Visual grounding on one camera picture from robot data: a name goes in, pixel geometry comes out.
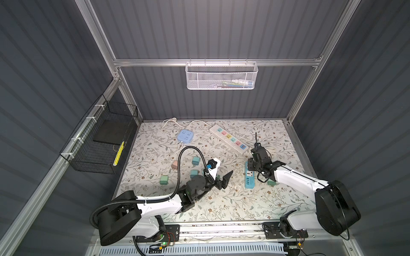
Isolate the teal small power strip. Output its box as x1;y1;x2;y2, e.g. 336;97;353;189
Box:
245;162;255;189

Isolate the pink plug cube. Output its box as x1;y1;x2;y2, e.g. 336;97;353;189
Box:
171;161;178;170

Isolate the long white power strip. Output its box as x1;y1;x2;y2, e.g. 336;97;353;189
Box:
209;124;249;155

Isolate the green plug cube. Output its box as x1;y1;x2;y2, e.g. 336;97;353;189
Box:
160;176;169;185
268;180;277;187

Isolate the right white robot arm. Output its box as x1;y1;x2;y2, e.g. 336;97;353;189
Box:
248;142;362;238

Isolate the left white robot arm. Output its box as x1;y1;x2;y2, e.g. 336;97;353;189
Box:
90;171;233;246

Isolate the teal plug cube lower left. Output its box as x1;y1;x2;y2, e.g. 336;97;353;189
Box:
190;170;199;178

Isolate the teal plug cube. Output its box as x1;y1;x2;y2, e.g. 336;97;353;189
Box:
190;170;199;178
192;157;201;166

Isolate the teal plug cube upper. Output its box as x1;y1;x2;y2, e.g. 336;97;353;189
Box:
192;157;201;166

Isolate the floral patterned table mat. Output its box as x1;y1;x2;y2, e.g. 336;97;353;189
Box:
115;122;315;223

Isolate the round blue power hub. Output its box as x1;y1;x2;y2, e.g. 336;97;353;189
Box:
177;129;194;144

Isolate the yellow marker pen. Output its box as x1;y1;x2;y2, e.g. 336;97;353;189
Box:
113;141;126;166

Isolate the black foam pad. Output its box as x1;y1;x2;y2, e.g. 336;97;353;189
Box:
93;120;128;146

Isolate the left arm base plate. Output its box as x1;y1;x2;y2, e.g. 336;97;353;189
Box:
136;224;180;243

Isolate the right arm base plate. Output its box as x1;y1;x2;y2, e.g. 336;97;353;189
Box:
262;221;309;239

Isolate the black corrugated cable conduit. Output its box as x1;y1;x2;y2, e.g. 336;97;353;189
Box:
89;145;208;256

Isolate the white wire mesh basket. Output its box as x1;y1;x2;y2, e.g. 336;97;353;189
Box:
185;60;258;90

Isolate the black wire basket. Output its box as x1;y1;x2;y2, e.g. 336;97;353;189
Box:
60;97;138;175

